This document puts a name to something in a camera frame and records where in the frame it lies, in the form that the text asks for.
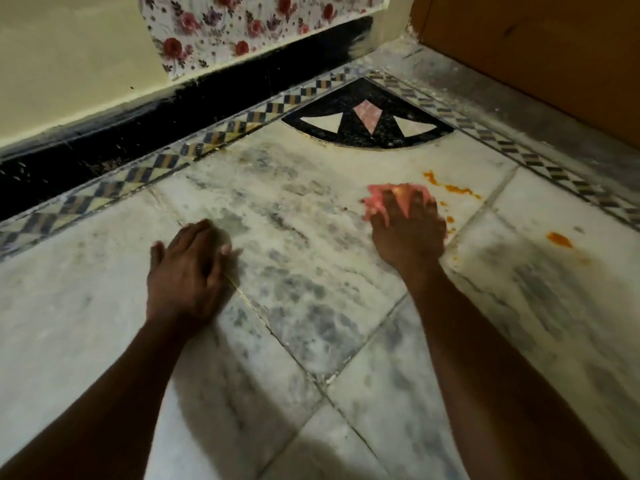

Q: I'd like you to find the person's left hand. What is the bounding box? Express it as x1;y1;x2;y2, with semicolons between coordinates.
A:
146;219;244;329

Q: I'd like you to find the person's right hand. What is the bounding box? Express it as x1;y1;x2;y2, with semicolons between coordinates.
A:
369;187;448;278

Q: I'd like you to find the pink cleaning cloth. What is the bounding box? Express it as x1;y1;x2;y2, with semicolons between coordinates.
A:
361;183;449;240

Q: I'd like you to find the person's left forearm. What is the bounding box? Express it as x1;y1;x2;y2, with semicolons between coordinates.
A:
0;315;202;480

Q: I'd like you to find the person's right forearm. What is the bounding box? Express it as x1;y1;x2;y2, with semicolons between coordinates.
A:
400;265;628;480

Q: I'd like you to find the orange sauce spill streak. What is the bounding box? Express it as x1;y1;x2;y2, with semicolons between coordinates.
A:
423;170;482;201

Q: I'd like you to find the brown wooden door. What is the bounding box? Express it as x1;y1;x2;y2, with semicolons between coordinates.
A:
409;0;640;150

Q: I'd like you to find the white floral cloth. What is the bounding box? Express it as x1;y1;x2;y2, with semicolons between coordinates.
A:
135;0;386;81

